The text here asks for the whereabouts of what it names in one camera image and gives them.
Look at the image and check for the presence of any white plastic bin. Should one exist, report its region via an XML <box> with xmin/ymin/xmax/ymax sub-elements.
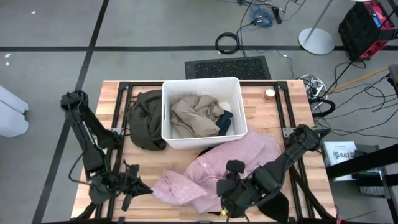
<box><xmin>160</xmin><ymin>77</ymin><xmax>249</xmax><ymax>150</ymax></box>

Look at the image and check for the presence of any navy blue garment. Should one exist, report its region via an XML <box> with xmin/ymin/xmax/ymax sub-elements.
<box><xmin>215</xmin><ymin>110</ymin><xmax>234</xmax><ymax>137</ymax></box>

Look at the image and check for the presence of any olive green hoodie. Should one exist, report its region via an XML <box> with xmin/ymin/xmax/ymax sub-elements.
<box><xmin>126</xmin><ymin>89</ymin><xmax>167</xmax><ymax>152</ymax></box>

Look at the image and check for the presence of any grey lamp stand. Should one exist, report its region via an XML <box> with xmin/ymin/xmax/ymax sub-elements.
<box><xmin>298</xmin><ymin>0</ymin><xmax>336</xmax><ymax>55</ymax></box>

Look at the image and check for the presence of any red and black case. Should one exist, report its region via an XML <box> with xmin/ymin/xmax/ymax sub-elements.
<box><xmin>338</xmin><ymin>0</ymin><xmax>398</xmax><ymax>62</ymax></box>

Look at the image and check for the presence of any black power strip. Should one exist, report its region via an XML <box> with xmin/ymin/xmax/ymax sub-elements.
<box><xmin>272</xmin><ymin>6</ymin><xmax>283</xmax><ymax>24</ymax></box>

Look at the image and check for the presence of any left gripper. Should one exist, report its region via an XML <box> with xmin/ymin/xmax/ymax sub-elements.
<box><xmin>89</xmin><ymin>164</ymin><xmax>154</xmax><ymax>212</ymax></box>

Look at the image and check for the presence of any coiled black cable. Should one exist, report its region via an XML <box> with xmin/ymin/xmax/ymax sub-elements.
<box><xmin>215</xmin><ymin>32</ymin><xmax>241</xmax><ymax>55</ymax></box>

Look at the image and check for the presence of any black aluminium table frame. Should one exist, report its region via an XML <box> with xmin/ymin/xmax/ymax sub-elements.
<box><xmin>73</xmin><ymin>80</ymin><xmax>338</xmax><ymax>224</ymax></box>

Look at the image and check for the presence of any beige button shirt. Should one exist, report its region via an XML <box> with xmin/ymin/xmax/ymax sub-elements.
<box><xmin>170</xmin><ymin>95</ymin><xmax>225</xmax><ymax>139</ymax></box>

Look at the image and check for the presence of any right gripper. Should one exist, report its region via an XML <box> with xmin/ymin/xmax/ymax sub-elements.
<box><xmin>216</xmin><ymin>161</ymin><xmax>265</xmax><ymax>218</ymax></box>

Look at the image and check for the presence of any dark grey padded object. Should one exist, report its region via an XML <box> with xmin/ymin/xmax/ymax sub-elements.
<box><xmin>387</xmin><ymin>64</ymin><xmax>398</xmax><ymax>94</ymax></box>

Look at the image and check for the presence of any pink shirt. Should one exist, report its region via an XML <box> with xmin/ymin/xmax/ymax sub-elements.
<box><xmin>151</xmin><ymin>127</ymin><xmax>282</xmax><ymax>215</ymax></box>

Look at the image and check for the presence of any black cart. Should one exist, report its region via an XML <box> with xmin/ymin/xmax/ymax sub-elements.
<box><xmin>325</xmin><ymin>144</ymin><xmax>398</xmax><ymax>224</ymax></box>

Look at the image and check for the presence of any thin black floor cable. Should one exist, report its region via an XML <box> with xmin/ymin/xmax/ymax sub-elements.
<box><xmin>323</xmin><ymin>60</ymin><xmax>368</xmax><ymax>96</ymax></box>

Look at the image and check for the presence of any thick black cable loop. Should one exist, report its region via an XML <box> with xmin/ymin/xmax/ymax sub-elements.
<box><xmin>309</xmin><ymin>98</ymin><xmax>336</xmax><ymax>118</ymax></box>

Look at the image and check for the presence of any black floor mat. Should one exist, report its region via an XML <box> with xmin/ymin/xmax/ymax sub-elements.
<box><xmin>184</xmin><ymin>55</ymin><xmax>272</xmax><ymax>80</ymax></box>

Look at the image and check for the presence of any blue cable bundle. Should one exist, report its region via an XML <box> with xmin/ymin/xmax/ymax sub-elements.
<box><xmin>248</xmin><ymin>6</ymin><xmax>274</xmax><ymax>29</ymax></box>

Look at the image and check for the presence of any black garment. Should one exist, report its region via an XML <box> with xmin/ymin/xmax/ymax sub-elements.
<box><xmin>198</xmin><ymin>147</ymin><xmax>290</xmax><ymax>223</ymax></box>

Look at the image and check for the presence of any white rounded furniture piece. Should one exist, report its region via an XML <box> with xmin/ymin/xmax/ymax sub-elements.
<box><xmin>0</xmin><ymin>85</ymin><xmax>29</xmax><ymax>138</ymax></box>

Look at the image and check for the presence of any white printed box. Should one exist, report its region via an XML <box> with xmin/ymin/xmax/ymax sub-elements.
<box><xmin>322</xmin><ymin>141</ymin><xmax>358</xmax><ymax>182</ymax></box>

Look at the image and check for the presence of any yellow stick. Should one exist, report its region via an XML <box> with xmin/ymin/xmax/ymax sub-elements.
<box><xmin>328</xmin><ymin>67</ymin><xmax>389</xmax><ymax>94</ymax></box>

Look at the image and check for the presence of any white power strip with cables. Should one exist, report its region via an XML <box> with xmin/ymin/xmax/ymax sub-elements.
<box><xmin>298</xmin><ymin>73</ymin><xmax>329</xmax><ymax>111</ymax></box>

